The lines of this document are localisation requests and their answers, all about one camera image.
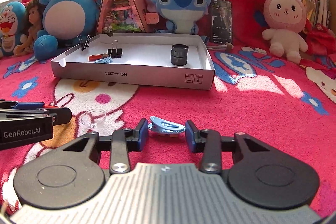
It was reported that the light blue hair clip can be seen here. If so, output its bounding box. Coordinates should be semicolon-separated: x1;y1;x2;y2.
95;56;113;64
148;116;186;136

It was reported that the red orange cylinder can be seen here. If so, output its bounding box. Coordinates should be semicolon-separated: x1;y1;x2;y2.
88;54;104;61

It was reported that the black binder clip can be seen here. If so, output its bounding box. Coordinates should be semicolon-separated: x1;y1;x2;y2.
107;40;123;59
77;35;91;51

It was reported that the black round container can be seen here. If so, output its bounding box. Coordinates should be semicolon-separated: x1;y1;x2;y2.
170;44;189;66

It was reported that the white cardboard box tray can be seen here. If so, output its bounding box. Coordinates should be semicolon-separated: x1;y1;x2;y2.
51;33;215;90

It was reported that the black binder clip on rim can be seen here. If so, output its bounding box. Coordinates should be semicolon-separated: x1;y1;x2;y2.
77;35;91;51

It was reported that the Doraemon plush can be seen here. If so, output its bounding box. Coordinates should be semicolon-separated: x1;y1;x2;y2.
0;1;27;58

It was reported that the red cartoon blanket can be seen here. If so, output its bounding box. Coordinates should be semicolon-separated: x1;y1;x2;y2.
1;0;335;216

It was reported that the brown haired doll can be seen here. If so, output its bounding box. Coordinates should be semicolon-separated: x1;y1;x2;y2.
14;0;45;56

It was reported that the blue round mouse plush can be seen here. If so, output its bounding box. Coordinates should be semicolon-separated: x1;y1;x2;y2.
33;0;102;61

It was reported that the black smartphone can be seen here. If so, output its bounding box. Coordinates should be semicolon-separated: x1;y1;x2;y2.
210;0;233;44

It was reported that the pink triangular diorama box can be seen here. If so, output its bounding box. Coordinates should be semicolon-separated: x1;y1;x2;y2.
96;0;153;35

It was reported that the blue Stitch plush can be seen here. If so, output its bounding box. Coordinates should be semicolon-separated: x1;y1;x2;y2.
145;0;212;35

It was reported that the pink bunny plush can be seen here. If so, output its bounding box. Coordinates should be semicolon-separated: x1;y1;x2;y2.
262;0;308;64

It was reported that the red crumpled cloth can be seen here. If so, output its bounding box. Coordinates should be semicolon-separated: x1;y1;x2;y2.
302;20;335;68

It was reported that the grey phone lanyard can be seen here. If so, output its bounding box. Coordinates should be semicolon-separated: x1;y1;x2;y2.
206;42;234;52

